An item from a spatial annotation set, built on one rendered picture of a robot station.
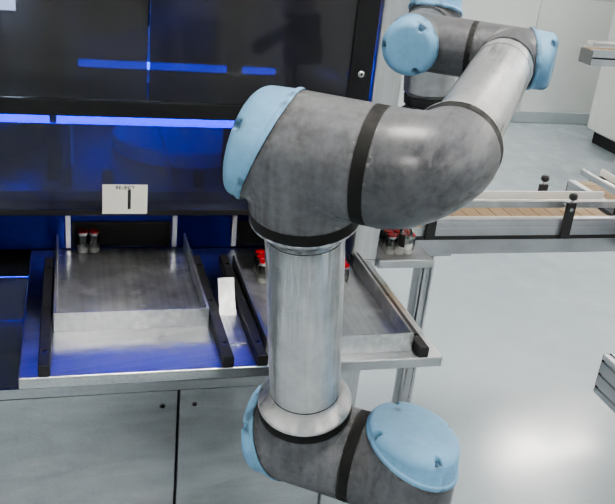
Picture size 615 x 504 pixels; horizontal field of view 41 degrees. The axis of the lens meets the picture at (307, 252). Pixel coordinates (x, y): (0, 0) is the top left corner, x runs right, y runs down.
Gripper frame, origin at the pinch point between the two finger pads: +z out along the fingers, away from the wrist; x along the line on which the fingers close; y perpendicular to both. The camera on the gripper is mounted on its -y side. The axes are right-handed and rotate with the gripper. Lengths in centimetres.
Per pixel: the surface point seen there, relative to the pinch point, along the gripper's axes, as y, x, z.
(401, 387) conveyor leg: 26, 51, 72
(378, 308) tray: 3.2, 15.8, 25.8
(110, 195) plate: -44, 39, 8
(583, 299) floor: 170, 175, 130
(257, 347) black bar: -23.8, 1.2, 21.6
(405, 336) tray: 2.2, 0.4, 22.7
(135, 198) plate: -39, 39, 9
